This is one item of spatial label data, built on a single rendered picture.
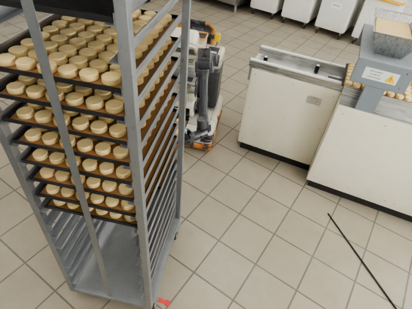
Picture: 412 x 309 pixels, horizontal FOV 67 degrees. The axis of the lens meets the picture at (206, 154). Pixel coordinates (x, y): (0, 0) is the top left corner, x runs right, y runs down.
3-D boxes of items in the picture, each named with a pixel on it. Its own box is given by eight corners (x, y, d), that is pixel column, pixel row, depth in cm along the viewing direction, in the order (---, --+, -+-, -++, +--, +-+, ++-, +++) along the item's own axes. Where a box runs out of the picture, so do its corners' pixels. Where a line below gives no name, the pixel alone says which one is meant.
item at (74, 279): (118, 195, 216) (118, 192, 214) (122, 196, 216) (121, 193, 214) (71, 282, 169) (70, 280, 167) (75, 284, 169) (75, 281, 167)
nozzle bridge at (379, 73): (388, 73, 256) (409, 32, 233) (389, 118, 205) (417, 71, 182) (347, 64, 264) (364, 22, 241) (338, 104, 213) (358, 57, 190)
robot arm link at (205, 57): (212, 45, 184) (195, 45, 186) (211, 68, 187) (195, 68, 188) (217, 54, 228) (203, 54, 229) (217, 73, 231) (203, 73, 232)
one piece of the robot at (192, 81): (167, 84, 261) (167, 61, 246) (198, 91, 259) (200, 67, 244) (161, 94, 249) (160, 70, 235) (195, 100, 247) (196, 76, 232)
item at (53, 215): (108, 135, 180) (107, 130, 178) (113, 135, 180) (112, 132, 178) (45, 225, 133) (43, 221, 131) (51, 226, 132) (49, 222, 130)
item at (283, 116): (313, 150, 306) (349, 66, 246) (307, 172, 282) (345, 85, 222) (246, 129, 324) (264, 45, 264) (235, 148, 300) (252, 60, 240)
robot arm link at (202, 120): (211, 128, 195) (197, 128, 196) (210, 111, 188) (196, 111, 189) (209, 138, 185) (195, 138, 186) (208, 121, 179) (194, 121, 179)
